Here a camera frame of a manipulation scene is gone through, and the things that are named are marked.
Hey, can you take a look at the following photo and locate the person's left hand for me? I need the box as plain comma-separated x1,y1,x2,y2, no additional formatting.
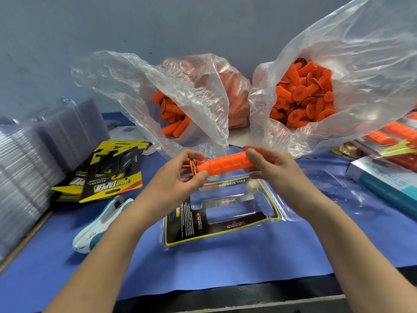
129,148,211,229

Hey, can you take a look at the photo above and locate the person's right hand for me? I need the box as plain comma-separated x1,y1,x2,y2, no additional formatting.
243,145,334,222

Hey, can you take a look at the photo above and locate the yellow black backing card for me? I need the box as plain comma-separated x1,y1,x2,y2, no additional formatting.
163,179,282,248

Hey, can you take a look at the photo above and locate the orange rubber grip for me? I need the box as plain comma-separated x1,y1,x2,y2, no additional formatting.
189,151,256,178

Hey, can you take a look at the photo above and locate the teal hand stapler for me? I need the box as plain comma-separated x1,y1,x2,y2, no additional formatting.
72,195,134,254

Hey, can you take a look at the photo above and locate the stack of clear blister shells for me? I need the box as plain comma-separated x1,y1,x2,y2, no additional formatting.
0,99,109,263

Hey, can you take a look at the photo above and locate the person's right forearm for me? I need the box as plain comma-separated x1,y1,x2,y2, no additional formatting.
309,202,417,313

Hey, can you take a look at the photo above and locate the person's left forearm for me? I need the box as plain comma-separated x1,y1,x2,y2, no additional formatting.
44,215,157,313

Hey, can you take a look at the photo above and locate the stack of yellow black cards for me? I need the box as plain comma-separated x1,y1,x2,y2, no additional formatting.
52,139,154,204

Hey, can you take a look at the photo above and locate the white printed paper sheet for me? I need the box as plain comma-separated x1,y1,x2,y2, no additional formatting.
107,126,157,156

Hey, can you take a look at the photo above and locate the teal white cardboard box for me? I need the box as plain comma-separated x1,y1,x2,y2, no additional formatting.
345,156,417,220

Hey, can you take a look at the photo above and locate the large clear plastic bag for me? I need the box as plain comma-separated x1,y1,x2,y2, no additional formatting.
249,0,417,159

